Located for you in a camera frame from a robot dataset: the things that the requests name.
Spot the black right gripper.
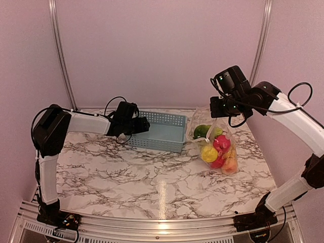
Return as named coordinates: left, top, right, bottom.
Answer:
left=210, top=94, right=248, bottom=117

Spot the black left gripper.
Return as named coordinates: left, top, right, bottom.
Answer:
left=123, top=116, right=149, bottom=135

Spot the light blue plastic basket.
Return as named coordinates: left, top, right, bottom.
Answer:
left=127, top=111, right=187, bottom=153

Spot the clear zip top bag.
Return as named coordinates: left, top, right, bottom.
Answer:
left=186, top=106, right=238, bottom=175

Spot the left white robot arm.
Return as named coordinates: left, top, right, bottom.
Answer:
left=31, top=101, right=150, bottom=205

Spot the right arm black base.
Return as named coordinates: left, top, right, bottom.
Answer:
left=233, top=192, right=278, bottom=232

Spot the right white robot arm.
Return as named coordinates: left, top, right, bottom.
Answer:
left=210, top=65, right=323, bottom=227

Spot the green fake pear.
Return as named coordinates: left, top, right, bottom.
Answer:
left=211, top=127, right=223, bottom=138

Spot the red fake apple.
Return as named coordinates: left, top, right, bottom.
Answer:
left=211, top=135, right=231, bottom=169

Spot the orange fake peach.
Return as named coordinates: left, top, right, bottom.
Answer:
left=221, top=148, right=238, bottom=175

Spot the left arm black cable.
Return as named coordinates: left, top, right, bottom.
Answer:
left=104, top=96, right=140, bottom=144

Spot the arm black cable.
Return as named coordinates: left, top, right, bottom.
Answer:
left=104, top=96, right=140, bottom=144
left=209, top=77, right=313, bottom=127

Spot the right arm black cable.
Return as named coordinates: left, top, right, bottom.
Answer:
left=209, top=77, right=313, bottom=127

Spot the right aluminium frame post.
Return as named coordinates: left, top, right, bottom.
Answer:
left=250, top=0, right=273, bottom=86

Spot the aluminium frame post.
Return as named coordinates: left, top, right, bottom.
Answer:
left=48, top=0, right=77, bottom=109
left=250, top=0, right=273, bottom=86

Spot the left aluminium frame post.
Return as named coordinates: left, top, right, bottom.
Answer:
left=48, top=0, right=77, bottom=109

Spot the front aluminium table rail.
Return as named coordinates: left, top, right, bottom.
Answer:
left=9, top=201, right=304, bottom=242

